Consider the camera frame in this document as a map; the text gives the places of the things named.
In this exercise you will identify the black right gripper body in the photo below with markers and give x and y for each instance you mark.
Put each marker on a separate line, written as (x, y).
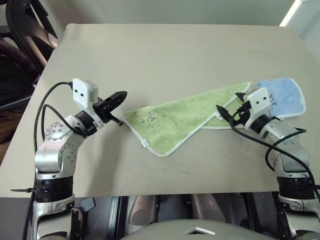
(242, 113)

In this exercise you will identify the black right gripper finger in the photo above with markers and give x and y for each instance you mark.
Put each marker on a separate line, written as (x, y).
(241, 96)
(224, 112)

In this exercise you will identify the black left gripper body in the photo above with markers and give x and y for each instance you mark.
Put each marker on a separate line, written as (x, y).
(103, 110)

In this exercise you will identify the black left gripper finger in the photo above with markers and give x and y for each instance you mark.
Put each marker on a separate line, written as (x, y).
(118, 97)
(117, 119)

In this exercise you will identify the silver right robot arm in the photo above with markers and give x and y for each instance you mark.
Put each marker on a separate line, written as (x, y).
(287, 135)

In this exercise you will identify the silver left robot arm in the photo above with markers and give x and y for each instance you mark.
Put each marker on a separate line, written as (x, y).
(53, 150)

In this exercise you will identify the blue terry towel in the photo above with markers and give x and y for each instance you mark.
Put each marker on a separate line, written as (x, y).
(287, 95)

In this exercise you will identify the green terry towel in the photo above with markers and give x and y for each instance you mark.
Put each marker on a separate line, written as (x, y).
(175, 120)

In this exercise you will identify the small grey plastic block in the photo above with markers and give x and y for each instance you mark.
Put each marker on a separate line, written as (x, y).
(88, 203)

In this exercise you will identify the brown rounded shape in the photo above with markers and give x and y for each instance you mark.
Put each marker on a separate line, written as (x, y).
(142, 210)
(208, 207)

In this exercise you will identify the white cabinet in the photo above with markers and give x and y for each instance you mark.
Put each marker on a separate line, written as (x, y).
(305, 20)

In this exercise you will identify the black zip tie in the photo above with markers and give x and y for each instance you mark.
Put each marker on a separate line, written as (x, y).
(22, 190)

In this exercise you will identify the black chair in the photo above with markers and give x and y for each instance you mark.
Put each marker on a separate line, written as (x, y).
(27, 22)

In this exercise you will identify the grey robot torso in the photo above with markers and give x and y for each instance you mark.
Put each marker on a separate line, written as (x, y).
(200, 232)

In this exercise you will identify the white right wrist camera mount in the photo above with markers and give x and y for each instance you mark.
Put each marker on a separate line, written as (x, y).
(260, 100)

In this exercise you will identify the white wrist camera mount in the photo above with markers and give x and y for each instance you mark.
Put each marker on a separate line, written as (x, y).
(82, 93)
(260, 100)

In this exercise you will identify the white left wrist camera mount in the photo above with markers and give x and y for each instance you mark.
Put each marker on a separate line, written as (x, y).
(82, 93)

